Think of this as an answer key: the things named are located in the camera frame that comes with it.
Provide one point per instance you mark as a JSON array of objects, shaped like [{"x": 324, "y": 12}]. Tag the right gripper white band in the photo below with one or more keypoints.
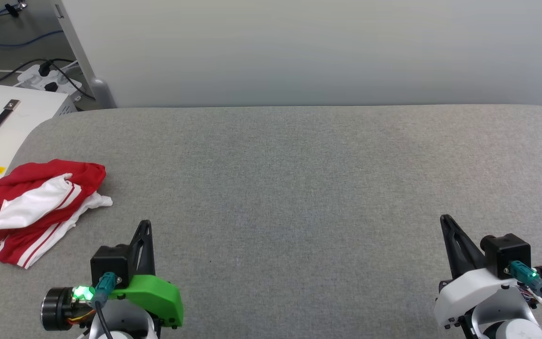
[{"x": 464, "y": 292}]

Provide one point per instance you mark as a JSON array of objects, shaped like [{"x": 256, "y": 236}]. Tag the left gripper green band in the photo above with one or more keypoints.
[{"x": 158, "y": 296}]

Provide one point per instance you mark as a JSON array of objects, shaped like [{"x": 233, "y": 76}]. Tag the red and white basketball jersey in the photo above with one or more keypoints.
[{"x": 35, "y": 179}]

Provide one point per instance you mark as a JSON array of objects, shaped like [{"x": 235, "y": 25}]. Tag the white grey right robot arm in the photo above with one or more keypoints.
[{"x": 511, "y": 329}]

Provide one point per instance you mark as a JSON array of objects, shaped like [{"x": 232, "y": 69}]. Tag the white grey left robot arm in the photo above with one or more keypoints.
[{"x": 125, "y": 320}]

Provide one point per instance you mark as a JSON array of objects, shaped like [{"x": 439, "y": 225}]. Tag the white power strip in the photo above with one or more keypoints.
[{"x": 64, "y": 82}]

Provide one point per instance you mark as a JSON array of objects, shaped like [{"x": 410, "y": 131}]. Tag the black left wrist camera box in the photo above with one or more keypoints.
[{"x": 111, "y": 263}]

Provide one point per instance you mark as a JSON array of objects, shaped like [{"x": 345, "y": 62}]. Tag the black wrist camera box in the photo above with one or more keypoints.
[
  {"x": 506, "y": 252},
  {"x": 111, "y": 263}
]

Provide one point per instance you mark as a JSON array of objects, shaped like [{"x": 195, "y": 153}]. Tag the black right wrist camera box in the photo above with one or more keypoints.
[{"x": 506, "y": 252}]

